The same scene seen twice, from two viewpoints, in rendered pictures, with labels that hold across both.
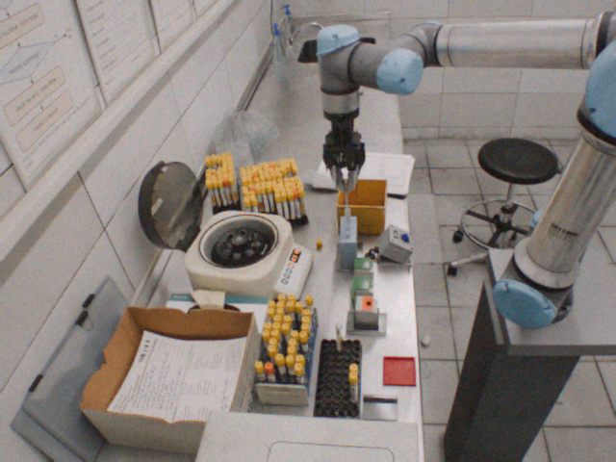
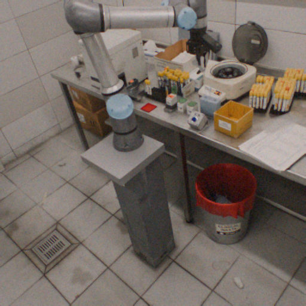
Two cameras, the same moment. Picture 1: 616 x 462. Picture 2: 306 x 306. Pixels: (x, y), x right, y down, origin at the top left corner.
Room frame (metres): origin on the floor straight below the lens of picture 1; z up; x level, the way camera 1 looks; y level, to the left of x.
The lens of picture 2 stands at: (1.51, -1.40, 1.86)
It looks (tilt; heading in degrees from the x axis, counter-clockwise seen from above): 40 degrees down; 129
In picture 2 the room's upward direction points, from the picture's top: 11 degrees counter-clockwise
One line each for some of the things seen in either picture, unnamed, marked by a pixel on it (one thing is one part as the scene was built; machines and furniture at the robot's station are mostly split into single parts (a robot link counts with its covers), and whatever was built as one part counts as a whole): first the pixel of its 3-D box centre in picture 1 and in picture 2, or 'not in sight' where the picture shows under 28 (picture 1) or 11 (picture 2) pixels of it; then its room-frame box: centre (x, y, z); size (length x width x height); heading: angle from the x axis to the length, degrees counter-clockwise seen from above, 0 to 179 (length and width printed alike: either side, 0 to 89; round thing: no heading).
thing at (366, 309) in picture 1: (366, 312); (171, 101); (0.66, -0.11, 0.92); 0.05 x 0.04 x 0.06; 78
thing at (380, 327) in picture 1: (367, 320); (172, 105); (0.66, -0.11, 0.89); 0.09 x 0.05 x 0.04; 78
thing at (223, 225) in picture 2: not in sight; (225, 205); (0.97, -0.13, 0.22); 0.38 x 0.37 x 0.44; 169
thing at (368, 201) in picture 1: (363, 206); (233, 119); (1.03, -0.16, 0.92); 0.13 x 0.13 x 0.10; 76
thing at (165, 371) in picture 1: (180, 378); (183, 61); (0.52, 0.28, 0.95); 0.29 x 0.25 x 0.15; 79
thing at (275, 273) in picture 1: (248, 257); (226, 80); (0.86, 0.16, 0.94); 0.30 x 0.24 x 0.12; 70
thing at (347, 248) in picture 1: (348, 243); (210, 107); (0.88, -0.10, 0.92); 0.10 x 0.07 x 0.10; 171
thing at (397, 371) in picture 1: (399, 371); (148, 107); (0.52, -0.15, 0.88); 0.07 x 0.07 x 0.01; 79
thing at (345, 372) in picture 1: (338, 364); (159, 88); (0.52, -0.03, 0.93); 0.17 x 0.09 x 0.11; 170
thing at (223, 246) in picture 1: (241, 248); (228, 75); (0.87, 0.17, 0.97); 0.15 x 0.15 x 0.07
